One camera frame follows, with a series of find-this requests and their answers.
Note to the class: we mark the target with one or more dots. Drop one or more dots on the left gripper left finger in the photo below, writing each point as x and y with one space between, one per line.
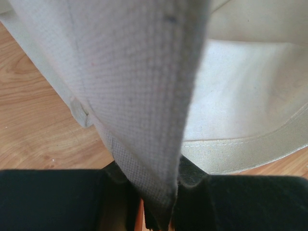
67 200

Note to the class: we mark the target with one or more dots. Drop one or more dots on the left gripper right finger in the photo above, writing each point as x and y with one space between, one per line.
239 202

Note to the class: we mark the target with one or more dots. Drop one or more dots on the beige canvas tote bag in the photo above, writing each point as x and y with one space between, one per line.
223 83

